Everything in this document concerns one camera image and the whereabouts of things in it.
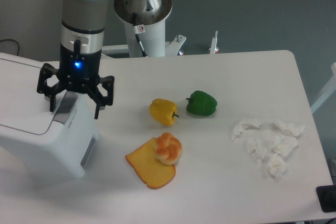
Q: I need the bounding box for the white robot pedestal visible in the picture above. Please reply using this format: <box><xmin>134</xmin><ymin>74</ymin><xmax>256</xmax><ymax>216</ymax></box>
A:
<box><xmin>114</xmin><ymin>0</ymin><xmax>172</xmax><ymax>58</ymax></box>

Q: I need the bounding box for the white trash can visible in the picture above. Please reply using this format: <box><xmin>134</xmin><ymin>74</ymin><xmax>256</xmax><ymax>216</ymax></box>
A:
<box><xmin>1</xmin><ymin>53</ymin><xmax>99</xmax><ymax>178</ymax></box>

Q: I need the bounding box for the white base bracket left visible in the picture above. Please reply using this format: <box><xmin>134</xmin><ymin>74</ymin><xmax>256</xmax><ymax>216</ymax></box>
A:
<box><xmin>101</xmin><ymin>45</ymin><xmax>130</xmax><ymax>59</ymax></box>

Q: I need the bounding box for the crumpled white tissue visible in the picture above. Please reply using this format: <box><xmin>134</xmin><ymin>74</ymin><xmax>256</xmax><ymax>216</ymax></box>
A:
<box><xmin>246</xmin><ymin>138</ymin><xmax>267</xmax><ymax>160</ymax></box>
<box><xmin>274</xmin><ymin>120</ymin><xmax>306</xmax><ymax>137</ymax></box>
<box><xmin>268</xmin><ymin>153</ymin><xmax>287</xmax><ymax>182</ymax></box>
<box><xmin>272</xmin><ymin>135</ymin><xmax>299</xmax><ymax>157</ymax></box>
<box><xmin>230</xmin><ymin>118</ymin><xmax>261</xmax><ymax>141</ymax></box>

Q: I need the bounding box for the white frame post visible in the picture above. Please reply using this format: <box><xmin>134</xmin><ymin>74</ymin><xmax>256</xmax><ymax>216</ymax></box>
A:
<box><xmin>310</xmin><ymin>62</ymin><xmax>335</xmax><ymax>114</ymax></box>

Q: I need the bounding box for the white base bracket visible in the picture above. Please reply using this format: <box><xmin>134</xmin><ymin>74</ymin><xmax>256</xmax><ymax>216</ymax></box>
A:
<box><xmin>101</xmin><ymin>45</ymin><xmax>130</xmax><ymax>59</ymax></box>
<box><xmin>165</xmin><ymin>34</ymin><xmax>187</xmax><ymax>56</ymax></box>

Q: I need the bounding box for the toast bread slice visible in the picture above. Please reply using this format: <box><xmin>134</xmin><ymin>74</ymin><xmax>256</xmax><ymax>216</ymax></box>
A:
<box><xmin>125</xmin><ymin>137</ymin><xmax>176</xmax><ymax>189</ymax></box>

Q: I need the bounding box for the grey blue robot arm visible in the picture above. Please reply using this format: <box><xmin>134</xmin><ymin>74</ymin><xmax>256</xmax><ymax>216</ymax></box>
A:
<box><xmin>37</xmin><ymin>0</ymin><xmax>172</xmax><ymax>111</ymax></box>

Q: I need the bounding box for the yellow bell pepper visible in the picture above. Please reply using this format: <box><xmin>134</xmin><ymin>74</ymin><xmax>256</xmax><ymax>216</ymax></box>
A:
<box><xmin>149</xmin><ymin>98</ymin><xmax>179</xmax><ymax>126</ymax></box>

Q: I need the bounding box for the white levelling foot post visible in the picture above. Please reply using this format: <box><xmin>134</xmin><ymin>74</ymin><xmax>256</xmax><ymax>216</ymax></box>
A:
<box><xmin>209</xmin><ymin>30</ymin><xmax>219</xmax><ymax>54</ymax></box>

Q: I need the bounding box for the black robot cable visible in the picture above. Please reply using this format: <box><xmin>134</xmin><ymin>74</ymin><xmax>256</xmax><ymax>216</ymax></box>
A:
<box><xmin>132</xmin><ymin>13</ymin><xmax>149</xmax><ymax>58</ymax></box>

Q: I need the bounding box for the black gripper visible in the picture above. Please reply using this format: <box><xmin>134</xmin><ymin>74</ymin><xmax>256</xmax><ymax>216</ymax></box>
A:
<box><xmin>37</xmin><ymin>45</ymin><xmax>115</xmax><ymax>120</ymax></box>

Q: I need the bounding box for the knotted bread roll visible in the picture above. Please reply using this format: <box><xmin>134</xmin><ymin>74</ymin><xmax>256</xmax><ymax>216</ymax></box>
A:
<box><xmin>154</xmin><ymin>132</ymin><xmax>182</xmax><ymax>165</ymax></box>

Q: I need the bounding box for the green bell pepper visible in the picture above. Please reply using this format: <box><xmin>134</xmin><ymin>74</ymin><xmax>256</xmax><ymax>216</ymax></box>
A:
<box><xmin>186</xmin><ymin>90</ymin><xmax>217</xmax><ymax>116</ymax></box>

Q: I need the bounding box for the black floor cable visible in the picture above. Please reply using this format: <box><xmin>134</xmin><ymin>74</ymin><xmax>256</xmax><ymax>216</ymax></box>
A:
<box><xmin>0</xmin><ymin>39</ymin><xmax>20</xmax><ymax>55</ymax></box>

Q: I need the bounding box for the white base bracket right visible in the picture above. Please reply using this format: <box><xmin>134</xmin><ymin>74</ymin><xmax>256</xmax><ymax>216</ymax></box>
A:
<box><xmin>165</xmin><ymin>34</ymin><xmax>187</xmax><ymax>56</ymax></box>

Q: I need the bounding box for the black device at edge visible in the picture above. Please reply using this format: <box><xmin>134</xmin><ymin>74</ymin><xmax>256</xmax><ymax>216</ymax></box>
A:
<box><xmin>316</xmin><ymin>185</ymin><xmax>336</xmax><ymax>213</ymax></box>

